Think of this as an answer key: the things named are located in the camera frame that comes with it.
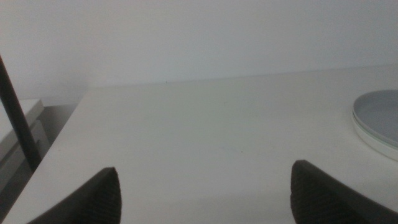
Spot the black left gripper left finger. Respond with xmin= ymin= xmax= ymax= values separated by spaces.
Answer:
xmin=26 ymin=167 xmax=123 ymax=224

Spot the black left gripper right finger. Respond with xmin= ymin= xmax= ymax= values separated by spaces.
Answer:
xmin=289 ymin=159 xmax=398 ymax=224

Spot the white shallow bowl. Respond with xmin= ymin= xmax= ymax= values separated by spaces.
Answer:
xmin=351 ymin=113 xmax=398 ymax=162

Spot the pale green shallow bowl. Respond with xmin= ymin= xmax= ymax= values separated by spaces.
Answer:
xmin=352 ymin=111 xmax=398 ymax=150

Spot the grey shallow bowl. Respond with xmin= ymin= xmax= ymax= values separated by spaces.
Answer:
xmin=353 ymin=89 xmax=398 ymax=147

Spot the white side shelf unit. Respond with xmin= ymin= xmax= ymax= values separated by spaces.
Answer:
xmin=0 ymin=98 xmax=51 ymax=194

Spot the black metal pole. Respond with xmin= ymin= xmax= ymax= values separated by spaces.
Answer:
xmin=0 ymin=55 xmax=43 ymax=172

